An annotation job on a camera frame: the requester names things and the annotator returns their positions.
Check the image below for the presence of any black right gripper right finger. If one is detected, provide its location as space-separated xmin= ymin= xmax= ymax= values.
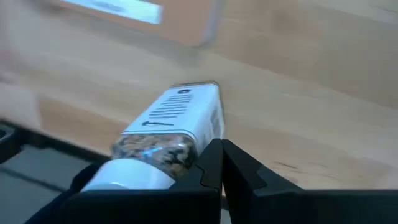
xmin=222 ymin=139 xmax=398 ymax=224

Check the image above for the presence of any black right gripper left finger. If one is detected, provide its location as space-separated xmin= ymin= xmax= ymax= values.
xmin=60 ymin=138 xmax=224 ymax=224

